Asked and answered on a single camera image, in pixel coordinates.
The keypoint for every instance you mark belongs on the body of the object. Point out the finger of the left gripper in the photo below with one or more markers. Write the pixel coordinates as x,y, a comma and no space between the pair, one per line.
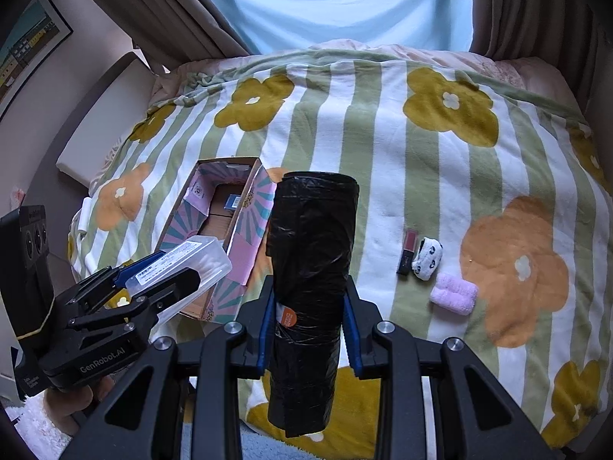
144,312
105,284

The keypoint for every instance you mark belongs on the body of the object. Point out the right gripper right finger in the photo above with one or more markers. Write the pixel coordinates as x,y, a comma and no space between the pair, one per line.
434,397

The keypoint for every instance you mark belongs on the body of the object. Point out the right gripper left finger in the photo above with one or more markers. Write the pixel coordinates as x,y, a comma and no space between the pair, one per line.
143,416

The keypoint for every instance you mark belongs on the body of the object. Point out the clear cotton swab box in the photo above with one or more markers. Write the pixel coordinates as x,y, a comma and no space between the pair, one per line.
202,254

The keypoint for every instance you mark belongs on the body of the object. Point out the pink towel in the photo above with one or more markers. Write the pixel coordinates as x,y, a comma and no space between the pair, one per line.
454,294

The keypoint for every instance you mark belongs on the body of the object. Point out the red black lipstick tube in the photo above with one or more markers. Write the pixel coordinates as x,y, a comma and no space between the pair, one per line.
408,252

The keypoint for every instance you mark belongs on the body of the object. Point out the black garbage bag roll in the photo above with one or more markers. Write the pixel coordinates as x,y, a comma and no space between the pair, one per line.
310,241

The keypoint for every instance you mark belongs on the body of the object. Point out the person's left hand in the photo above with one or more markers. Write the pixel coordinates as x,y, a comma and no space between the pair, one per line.
61,407

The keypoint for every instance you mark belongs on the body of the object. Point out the small white blue cube box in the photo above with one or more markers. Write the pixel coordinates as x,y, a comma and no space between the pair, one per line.
232,202

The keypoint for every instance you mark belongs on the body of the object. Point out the open cardboard box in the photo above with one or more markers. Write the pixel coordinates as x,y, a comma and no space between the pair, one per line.
198,211

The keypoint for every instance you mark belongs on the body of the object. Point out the white bed headboard cushion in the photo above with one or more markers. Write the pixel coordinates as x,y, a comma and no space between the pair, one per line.
105,115

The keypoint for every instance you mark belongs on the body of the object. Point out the green striped floral blanket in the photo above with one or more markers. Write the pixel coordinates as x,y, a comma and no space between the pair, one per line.
461,149

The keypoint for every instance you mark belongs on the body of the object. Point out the brown curtain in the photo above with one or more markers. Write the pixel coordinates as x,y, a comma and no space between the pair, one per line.
174,32

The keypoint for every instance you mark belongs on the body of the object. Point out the light blue sheer curtain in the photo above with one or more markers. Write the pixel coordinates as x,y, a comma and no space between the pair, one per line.
273,25

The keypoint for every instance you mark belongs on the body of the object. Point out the framed wall picture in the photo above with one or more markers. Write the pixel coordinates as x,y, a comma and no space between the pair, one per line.
40,29

